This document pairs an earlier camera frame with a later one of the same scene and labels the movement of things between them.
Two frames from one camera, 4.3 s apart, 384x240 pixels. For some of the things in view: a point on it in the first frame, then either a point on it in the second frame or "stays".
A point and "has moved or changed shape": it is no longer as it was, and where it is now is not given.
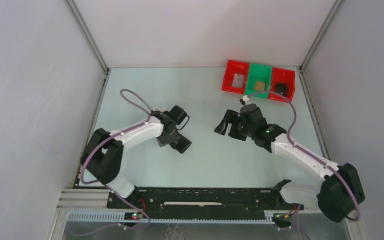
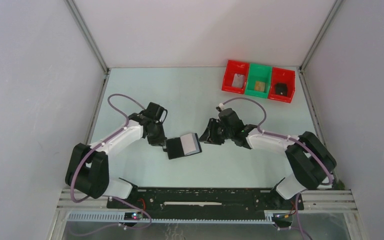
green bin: [258, 80] stays
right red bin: [282, 76] stays
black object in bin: [281, 88] stays
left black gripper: [161, 141] to [160, 140]
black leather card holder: [181, 145] has moved or changed shape
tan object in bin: [260, 86] stays
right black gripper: [232, 117] to [209, 136]
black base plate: [203, 203] stays
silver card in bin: [238, 80] stays
